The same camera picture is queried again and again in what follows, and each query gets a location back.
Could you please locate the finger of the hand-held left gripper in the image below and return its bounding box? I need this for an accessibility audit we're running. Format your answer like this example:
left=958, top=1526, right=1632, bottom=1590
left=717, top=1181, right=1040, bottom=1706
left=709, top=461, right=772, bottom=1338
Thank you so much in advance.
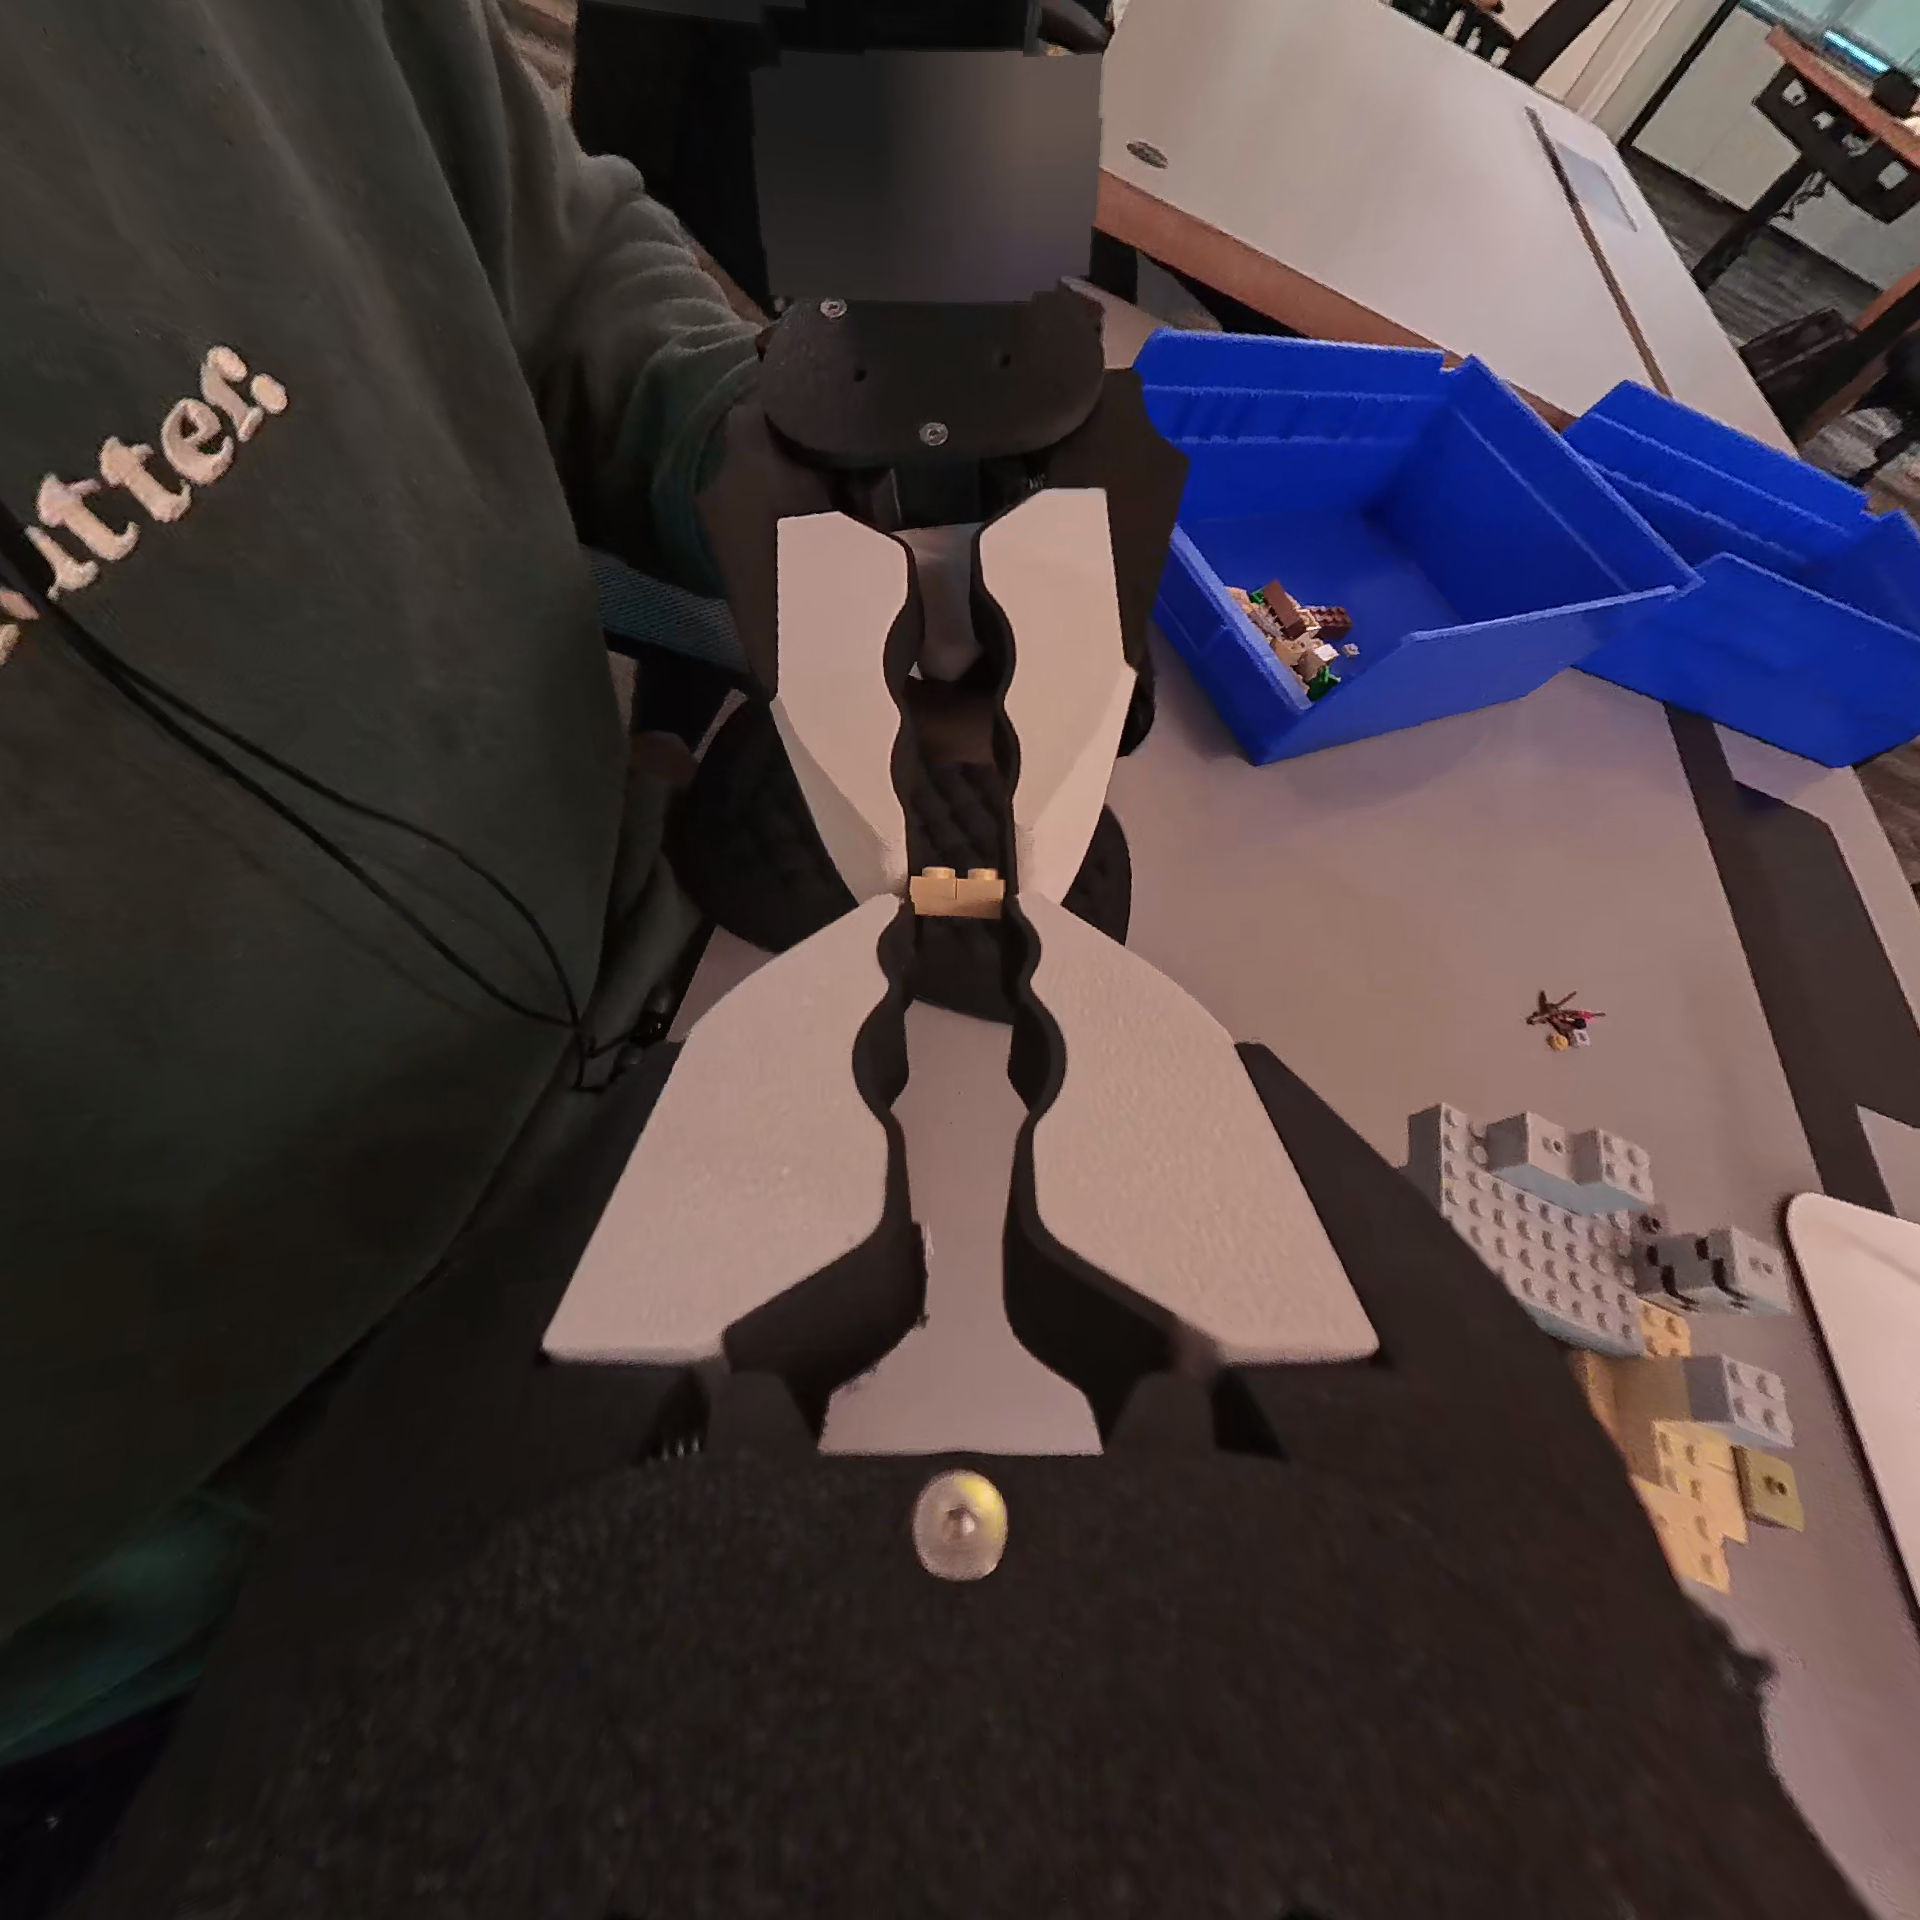
left=772, top=502, right=931, bottom=902
left=978, top=480, right=1149, bottom=902

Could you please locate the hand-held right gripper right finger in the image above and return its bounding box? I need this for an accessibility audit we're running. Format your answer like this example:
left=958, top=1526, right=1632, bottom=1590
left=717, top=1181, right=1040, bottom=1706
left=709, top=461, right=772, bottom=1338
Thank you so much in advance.
left=1009, top=895, right=1382, bottom=1460

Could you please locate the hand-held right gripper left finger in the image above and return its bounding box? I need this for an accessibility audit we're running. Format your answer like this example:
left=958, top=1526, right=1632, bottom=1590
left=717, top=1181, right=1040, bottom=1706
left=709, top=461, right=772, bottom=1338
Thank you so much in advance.
left=536, top=895, right=933, bottom=1446

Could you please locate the person's left forearm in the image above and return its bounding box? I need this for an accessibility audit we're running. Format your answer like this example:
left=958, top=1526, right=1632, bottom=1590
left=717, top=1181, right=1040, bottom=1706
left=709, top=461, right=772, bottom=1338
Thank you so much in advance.
left=513, top=94, right=780, bottom=663

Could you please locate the grey desk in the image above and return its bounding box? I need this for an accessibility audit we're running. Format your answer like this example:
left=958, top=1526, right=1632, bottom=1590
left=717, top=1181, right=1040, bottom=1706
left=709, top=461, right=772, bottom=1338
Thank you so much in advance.
left=665, top=284, right=1920, bottom=1920

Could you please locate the wooden background desk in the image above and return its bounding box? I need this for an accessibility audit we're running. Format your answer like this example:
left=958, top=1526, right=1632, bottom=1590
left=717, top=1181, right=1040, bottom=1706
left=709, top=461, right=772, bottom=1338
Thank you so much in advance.
left=1747, top=18, right=1920, bottom=204

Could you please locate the black quilted wrist pad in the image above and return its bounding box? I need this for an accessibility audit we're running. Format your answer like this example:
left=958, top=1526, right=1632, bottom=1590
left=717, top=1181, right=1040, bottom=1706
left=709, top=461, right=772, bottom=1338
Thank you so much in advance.
left=680, top=691, right=1133, bottom=1029

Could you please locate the small heap of toy bricks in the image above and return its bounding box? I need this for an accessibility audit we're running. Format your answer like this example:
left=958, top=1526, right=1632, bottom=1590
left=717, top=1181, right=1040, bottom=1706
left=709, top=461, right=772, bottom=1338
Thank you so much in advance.
left=1226, top=581, right=1369, bottom=706

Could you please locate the toy brick building model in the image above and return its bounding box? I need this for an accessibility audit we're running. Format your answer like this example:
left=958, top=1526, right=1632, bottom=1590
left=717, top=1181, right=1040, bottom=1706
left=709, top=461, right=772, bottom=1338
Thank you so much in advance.
left=1404, top=1103, right=1813, bottom=1595

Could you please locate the blue plastic bin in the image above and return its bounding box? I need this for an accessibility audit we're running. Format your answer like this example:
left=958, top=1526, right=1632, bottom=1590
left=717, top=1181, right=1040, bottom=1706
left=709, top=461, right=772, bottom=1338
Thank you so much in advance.
left=1558, top=377, right=1920, bottom=768
left=1133, top=327, right=1706, bottom=768

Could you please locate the white wood-edged table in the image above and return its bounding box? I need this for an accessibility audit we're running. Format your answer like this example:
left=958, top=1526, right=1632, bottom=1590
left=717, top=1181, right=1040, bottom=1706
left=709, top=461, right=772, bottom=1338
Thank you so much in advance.
left=1094, top=0, right=1803, bottom=455

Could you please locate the person's green sweatshirt torso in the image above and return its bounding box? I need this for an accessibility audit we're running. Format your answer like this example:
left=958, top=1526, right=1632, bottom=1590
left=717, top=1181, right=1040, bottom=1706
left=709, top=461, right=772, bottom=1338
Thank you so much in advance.
left=0, top=0, right=709, bottom=1769

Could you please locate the white rounded board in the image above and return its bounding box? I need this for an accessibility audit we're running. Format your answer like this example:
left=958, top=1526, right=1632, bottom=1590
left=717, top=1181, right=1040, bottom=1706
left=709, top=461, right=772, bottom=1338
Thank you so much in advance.
left=1777, top=1191, right=1920, bottom=1628

